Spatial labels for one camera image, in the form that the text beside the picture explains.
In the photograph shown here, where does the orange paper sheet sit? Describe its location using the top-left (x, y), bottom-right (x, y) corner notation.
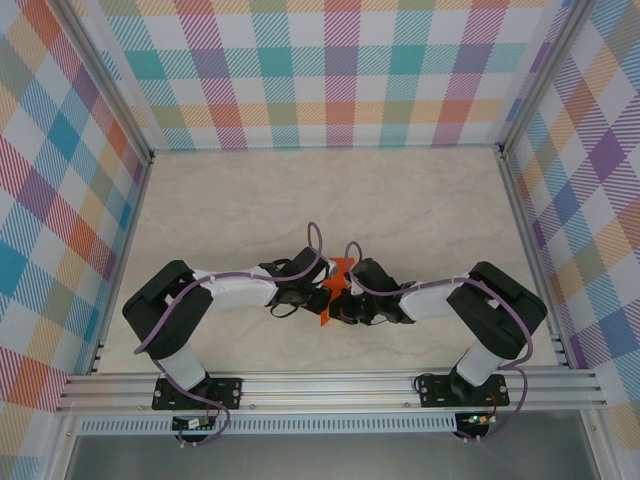
top-left (316, 255), bottom-right (359, 328)

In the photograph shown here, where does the small left circuit board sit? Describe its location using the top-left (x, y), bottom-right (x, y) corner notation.
top-left (170, 416), bottom-right (218, 433)

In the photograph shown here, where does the long aluminium mounting rail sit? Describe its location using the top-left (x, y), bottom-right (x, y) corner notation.
top-left (55, 366), bottom-right (609, 415)

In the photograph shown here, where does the thin black loop cable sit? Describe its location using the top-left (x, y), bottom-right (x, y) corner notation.
top-left (413, 368), bottom-right (444, 394)

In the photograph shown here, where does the slotted grey cable duct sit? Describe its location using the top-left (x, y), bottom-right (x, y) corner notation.
top-left (78, 414), bottom-right (459, 436)

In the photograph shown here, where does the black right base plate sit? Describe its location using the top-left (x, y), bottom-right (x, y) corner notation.
top-left (416, 374), bottom-right (511, 409)

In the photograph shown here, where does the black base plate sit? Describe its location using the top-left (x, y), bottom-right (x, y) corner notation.
top-left (416, 374), bottom-right (511, 409)
top-left (151, 376), bottom-right (244, 412)

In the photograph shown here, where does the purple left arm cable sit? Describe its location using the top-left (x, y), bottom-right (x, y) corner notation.
top-left (133, 221), bottom-right (328, 448)

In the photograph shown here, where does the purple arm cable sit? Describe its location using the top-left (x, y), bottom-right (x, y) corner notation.
top-left (345, 240), bottom-right (533, 444)
top-left (133, 221), bottom-right (328, 448)

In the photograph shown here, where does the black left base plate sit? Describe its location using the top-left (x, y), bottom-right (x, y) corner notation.
top-left (151, 376), bottom-right (244, 412)

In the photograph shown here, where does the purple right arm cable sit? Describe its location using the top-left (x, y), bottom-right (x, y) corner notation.
top-left (345, 240), bottom-right (533, 444)

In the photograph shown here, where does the aluminium side rail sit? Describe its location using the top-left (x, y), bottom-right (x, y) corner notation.
top-left (86, 154), bottom-right (154, 377)
top-left (496, 149), bottom-right (572, 370)

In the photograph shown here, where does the aluminium frame post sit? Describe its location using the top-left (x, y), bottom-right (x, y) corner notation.
top-left (51, 0), bottom-right (156, 167)
top-left (494, 0), bottom-right (599, 162)

